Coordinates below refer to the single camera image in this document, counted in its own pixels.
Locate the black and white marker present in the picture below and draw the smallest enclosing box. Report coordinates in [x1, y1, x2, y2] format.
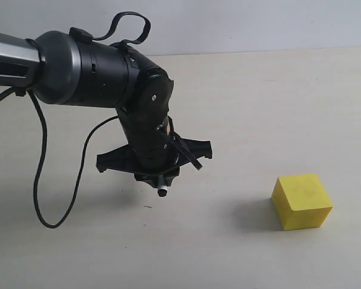
[157, 175, 168, 197]

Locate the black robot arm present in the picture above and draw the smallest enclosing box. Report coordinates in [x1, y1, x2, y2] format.
[0, 28, 179, 188]

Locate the black cable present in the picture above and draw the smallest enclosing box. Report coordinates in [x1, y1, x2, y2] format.
[0, 87, 204, 229]

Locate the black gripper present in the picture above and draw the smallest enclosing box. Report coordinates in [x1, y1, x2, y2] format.
[134, 164, 180, 187]

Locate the yellow foam cube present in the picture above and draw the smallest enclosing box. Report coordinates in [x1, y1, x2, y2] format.
[271, 173, 333, 231]

